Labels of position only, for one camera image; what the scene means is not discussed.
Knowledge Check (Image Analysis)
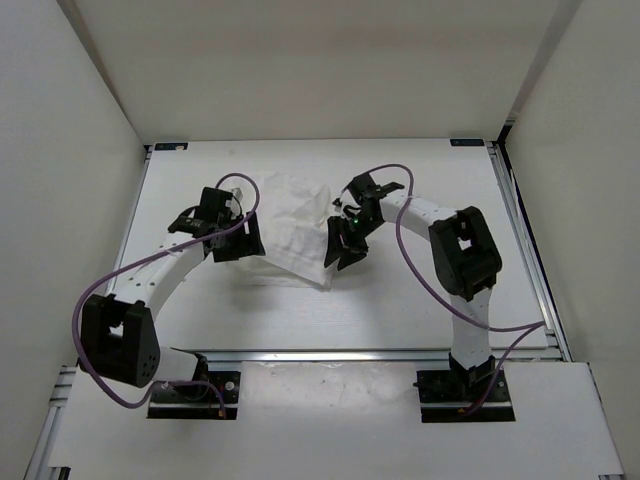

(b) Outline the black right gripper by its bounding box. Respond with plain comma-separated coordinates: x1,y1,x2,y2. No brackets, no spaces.
324,211,384,270

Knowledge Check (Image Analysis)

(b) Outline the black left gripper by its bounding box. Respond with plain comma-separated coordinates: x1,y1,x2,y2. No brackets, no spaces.
213,210,265,262

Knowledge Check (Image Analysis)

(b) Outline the white fabric skirt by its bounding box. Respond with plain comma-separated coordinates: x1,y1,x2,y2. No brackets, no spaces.
228,171,333,290

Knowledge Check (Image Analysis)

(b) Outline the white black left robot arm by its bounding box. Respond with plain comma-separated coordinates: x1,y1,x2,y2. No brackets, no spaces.
72,212,265,409

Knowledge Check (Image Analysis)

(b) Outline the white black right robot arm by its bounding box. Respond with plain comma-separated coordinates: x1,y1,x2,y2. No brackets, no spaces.
324,192,502,400

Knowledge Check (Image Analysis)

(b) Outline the blue label sticker left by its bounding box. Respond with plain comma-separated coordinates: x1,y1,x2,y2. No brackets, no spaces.
154,142,189,151

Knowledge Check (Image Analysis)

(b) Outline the blue label sticker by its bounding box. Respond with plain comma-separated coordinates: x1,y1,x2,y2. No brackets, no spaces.
450,138,485,147
154,142,189,151

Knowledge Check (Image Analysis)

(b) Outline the blue label sticker right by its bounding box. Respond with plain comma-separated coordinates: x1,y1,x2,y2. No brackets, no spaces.
450,138,485,147

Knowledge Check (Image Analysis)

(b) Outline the white front cover board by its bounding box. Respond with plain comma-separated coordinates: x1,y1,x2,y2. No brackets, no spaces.
50,362,623,479

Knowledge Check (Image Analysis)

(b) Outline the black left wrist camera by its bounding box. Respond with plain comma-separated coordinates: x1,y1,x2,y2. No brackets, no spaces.
168,187,244,238

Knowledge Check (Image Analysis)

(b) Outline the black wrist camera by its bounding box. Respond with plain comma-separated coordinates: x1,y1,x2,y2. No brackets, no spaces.
332,173,405,211
168,187,244,238

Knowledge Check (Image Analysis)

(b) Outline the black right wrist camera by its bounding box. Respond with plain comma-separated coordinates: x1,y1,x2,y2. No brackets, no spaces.
332,173,405,211

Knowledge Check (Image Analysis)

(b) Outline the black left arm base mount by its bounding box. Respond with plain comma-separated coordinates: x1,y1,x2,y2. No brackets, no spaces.
147,370,241,421

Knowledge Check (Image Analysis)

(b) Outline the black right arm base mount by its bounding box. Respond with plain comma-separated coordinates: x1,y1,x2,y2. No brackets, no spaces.
414,370,516,424

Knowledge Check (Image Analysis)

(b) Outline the aluminium table edge rail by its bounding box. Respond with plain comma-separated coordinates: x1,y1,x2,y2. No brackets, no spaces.
169,349,561,364

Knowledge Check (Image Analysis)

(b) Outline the aluminium right frame rail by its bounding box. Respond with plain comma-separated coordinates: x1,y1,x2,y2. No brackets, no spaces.
487,141,573,362

